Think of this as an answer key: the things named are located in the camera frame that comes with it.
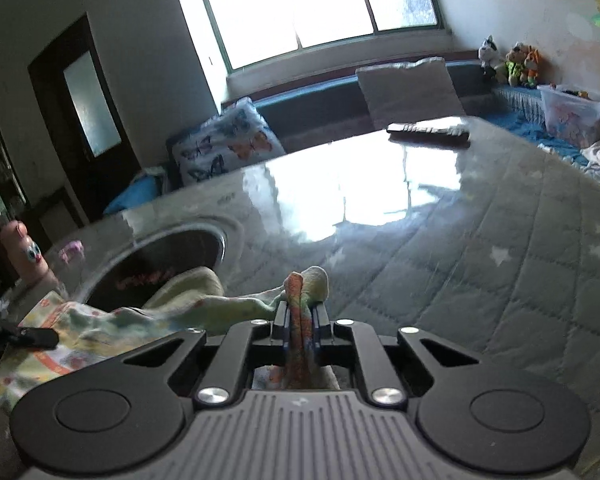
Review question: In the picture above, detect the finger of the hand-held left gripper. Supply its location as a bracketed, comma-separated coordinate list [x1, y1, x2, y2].
[0, 308, 60, 352]

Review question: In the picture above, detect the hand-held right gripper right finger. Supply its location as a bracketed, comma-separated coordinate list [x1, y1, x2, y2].
[311, 302, 481, 406]

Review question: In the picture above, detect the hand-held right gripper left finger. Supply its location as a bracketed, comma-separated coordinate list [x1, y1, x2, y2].
[122, 302, 293, 406]

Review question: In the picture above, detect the pastel printed shirt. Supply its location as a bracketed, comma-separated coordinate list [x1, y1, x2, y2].
[0, 265, 342, 413]

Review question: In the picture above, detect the pink cartoon-eyed bottle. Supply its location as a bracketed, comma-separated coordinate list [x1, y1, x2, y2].
[0, 219, 57, 287]

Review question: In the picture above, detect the small pink cloth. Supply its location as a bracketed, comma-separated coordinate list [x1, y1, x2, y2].
[59, 239, 86, 264]

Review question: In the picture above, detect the dark wooden cabinet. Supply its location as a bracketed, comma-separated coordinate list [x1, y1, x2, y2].
[0, 107, 32, 281]

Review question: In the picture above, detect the blue cloth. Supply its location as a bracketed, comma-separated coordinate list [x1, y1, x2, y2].
[102, 174, 162, 217]

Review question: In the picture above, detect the butterfly print cushion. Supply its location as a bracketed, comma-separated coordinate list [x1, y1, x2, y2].
[171, 96, 287, 187]

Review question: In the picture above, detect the dark bench sofa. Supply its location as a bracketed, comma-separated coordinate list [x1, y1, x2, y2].
[221, 59, 502, 155]

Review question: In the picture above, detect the black remote control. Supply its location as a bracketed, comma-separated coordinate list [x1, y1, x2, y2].
[385, 122, 471, 144]

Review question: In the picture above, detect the dark wooden door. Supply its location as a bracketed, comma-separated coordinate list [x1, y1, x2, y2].
[27, 14, 142, 197]

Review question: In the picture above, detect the plain grey cushion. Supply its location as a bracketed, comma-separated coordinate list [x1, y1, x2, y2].
[354, 57, 467, 132]

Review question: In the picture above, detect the blue bench blanket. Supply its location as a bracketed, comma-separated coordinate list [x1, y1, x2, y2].
[484, 85, 592, 167]

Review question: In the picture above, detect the black white plush toy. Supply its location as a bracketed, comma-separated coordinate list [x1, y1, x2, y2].
[478, 34, 502, 82]

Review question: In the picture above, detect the large window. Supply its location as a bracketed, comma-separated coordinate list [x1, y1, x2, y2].
[191, 0, 442, 70]

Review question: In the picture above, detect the yellow green plush toy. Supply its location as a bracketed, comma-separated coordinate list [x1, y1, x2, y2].
[503, 42, 529, 87]

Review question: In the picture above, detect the clear plastic storage bin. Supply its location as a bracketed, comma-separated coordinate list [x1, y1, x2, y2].
[537, 84, 600, 149]

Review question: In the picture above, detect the orange plush toy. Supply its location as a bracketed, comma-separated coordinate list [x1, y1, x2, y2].
[522, 45, 544, 89]

